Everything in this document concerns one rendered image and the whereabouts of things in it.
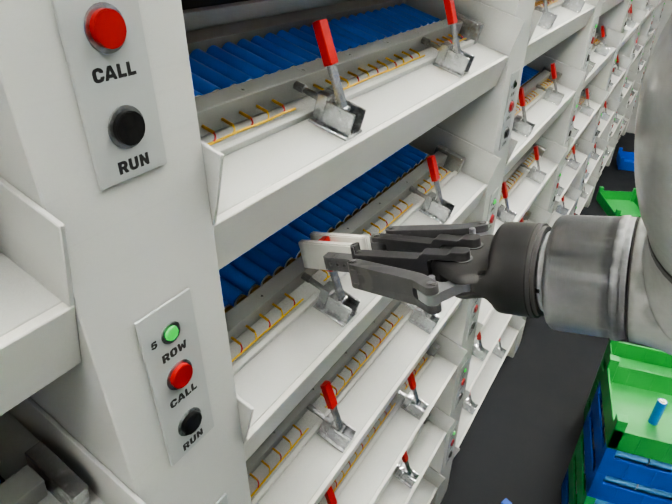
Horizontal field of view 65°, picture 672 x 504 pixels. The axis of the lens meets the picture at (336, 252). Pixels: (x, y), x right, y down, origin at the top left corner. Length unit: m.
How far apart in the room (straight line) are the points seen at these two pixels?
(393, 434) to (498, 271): 0.60
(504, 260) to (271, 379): 0.23
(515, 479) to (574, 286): 1.28
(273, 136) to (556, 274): 0.24
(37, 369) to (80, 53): 0.15
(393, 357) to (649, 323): 0.48
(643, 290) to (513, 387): 1.51
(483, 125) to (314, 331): 0.47
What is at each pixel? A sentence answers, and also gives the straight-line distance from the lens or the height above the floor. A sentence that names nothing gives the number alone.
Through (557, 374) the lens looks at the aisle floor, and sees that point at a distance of 1.98.
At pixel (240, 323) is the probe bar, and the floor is 0.97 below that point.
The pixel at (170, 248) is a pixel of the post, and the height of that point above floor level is 1.13.
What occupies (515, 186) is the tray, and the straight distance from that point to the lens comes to 1.37.
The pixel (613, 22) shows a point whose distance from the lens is 2.23.
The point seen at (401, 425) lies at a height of 0.54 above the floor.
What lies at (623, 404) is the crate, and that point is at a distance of 1.35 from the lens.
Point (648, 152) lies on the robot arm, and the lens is 0.26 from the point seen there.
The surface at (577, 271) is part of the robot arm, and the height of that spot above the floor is 1.09.
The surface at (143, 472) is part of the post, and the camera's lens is 0.38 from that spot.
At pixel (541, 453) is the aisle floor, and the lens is 1.73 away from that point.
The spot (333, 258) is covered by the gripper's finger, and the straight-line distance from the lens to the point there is 0.49.
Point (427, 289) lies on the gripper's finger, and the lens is 0.41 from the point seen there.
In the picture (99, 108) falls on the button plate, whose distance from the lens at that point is 0.26.
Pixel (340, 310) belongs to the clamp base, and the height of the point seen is 0.95.
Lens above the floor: 1.29
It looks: 31 degrees down
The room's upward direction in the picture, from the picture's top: straight up
